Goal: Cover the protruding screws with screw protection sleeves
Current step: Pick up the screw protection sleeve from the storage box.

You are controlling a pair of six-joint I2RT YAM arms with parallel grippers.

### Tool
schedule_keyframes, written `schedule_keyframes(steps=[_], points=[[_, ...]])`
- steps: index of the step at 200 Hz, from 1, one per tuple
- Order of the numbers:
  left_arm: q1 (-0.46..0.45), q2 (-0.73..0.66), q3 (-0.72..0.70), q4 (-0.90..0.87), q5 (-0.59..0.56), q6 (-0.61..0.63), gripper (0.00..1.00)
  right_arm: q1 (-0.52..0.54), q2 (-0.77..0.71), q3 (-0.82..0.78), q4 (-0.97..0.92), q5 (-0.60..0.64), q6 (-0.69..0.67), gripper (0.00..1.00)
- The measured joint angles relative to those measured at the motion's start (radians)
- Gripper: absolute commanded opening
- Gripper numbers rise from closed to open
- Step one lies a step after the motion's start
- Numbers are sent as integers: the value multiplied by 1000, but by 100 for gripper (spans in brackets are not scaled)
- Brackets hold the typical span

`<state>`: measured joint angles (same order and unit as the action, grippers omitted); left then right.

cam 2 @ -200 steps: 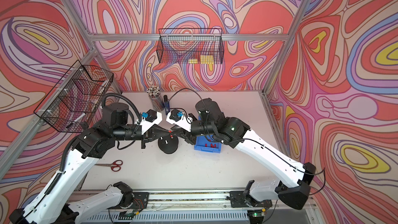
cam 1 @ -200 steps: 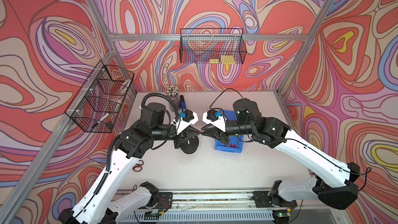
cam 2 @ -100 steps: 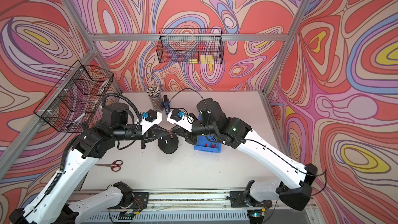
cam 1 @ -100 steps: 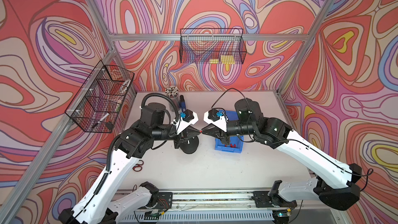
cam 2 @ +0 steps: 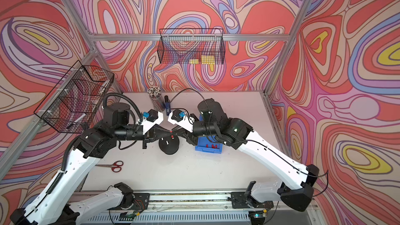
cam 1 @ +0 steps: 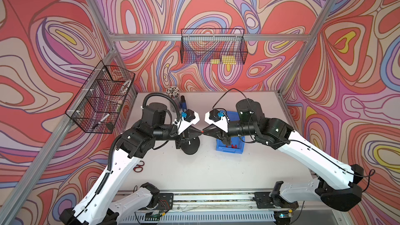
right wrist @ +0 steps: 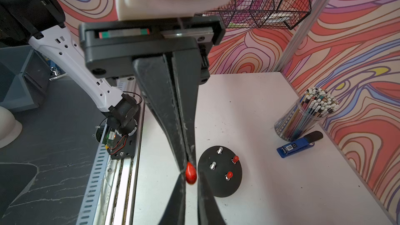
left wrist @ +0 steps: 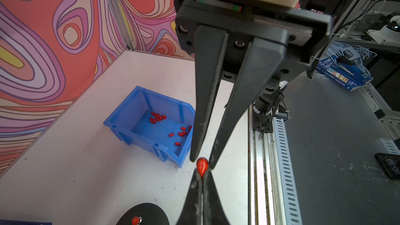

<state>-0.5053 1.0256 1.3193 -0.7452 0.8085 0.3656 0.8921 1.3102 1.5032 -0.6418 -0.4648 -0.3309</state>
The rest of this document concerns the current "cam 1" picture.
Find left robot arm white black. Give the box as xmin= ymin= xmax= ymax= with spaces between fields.
xmin=60 ymin=92 xmax=202 ymax=225

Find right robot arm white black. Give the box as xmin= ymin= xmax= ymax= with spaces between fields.
xmin=203 ymin=99 xmax=365 ymax=212

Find black dome with screws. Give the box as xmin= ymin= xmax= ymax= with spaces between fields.
xmin=181 ymin=137 xmax=200 ymax=155

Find blue plastic bin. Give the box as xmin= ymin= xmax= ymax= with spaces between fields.
xmin=216 ymin=111 xmax=245 ymax=154

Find blue stapler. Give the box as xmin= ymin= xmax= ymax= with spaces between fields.
xmin=180 ymin=95 xmax=188 ymax=112

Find clear pencil holder with pencils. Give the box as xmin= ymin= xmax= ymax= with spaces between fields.
xmin=166 ymin=86 xmax=181 ymax=110

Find yellow block in basket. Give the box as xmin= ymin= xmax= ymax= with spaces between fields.
xmin=221 ymin=55 xmax=236 ymax=65

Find white marker in basket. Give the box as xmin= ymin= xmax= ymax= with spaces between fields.
xmin=92 ymin=113 xmax=110 ymax=129

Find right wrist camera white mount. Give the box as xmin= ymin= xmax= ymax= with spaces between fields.
xmin=205 ymin=109 xmax=229 ymax=132

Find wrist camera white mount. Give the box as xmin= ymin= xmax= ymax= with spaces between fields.
xmin=205 ymin=109 xmax=229 ymax=132
xmin=178 ymin=109 xmax=200 ymax=134

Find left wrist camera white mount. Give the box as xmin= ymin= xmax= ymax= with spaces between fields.
xmin=178 ymin=109 xmax=200 ymax=134

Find red handled scissors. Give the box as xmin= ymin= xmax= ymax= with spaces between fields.
xmin=133 ymin=160 xmax=145 ymax=173

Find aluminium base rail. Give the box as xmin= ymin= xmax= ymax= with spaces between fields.
xmin=84 ymin=189 xmax=344 ymax=225

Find black wire basket at back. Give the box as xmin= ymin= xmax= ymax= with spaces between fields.
xmin=180 ymin=27 xmax=249 ymax=65

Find black wire basket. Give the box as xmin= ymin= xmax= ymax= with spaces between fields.
xmin=180 ymin=27 xmax=249 ymax=65
xmin=65 ymin=61 xmax=135 ymax=134

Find black wire basket on left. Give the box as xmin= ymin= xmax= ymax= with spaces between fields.
xmin=65 ymin=61 xmax=135 ymax=134

